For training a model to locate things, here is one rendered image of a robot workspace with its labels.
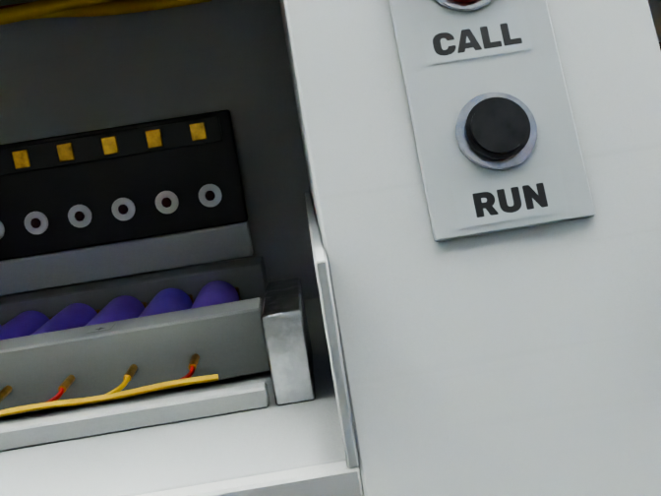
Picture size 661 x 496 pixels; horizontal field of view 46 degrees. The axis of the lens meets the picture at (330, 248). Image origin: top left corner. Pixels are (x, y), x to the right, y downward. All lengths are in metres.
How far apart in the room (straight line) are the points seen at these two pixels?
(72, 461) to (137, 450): 0.02
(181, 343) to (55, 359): 0.04
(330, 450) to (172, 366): 0.08
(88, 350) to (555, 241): 0.15
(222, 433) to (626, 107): 0.14
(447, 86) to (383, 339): 0.07
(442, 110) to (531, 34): 0.03
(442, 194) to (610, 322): 0.05
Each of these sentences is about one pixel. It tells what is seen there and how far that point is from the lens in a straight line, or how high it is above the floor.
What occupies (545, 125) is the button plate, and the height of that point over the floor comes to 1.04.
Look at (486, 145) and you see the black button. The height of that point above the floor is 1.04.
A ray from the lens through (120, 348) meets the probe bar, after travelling 0.27.
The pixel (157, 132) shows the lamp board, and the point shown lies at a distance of 0.37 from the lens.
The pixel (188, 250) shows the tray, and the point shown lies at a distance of 0.37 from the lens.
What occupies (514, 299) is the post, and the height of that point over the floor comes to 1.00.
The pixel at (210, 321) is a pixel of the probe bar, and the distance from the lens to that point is 0.26.
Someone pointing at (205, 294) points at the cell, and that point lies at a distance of 0.32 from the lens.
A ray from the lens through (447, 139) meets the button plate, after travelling 0.20.
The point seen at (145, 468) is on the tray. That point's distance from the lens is 0.21.
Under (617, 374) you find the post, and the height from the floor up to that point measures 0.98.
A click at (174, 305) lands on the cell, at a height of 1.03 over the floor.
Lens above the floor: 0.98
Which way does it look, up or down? 11 degrees up
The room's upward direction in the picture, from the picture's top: 9 degrees counter-clockwise
